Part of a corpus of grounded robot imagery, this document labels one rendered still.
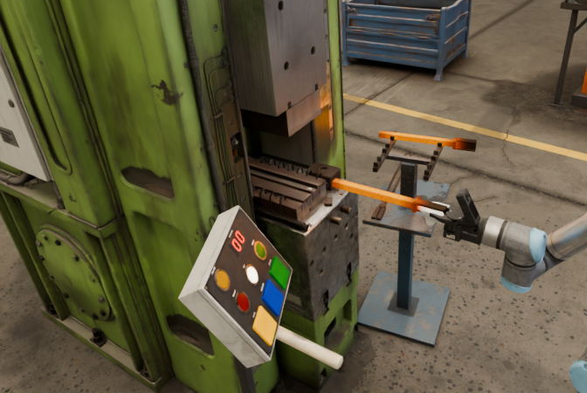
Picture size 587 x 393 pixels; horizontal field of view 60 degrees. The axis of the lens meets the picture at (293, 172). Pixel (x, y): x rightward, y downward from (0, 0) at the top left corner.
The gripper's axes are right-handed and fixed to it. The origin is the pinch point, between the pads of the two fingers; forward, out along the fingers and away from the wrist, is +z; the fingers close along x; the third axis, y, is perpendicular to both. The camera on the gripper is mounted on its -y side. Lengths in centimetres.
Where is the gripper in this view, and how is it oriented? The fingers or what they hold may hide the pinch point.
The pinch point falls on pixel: (422, 204)
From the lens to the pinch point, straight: 168.4
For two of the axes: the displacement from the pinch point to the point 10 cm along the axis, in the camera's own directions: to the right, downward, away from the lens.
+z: -8.2, -2.5, 5.1
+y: 0.6, 8.5, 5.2
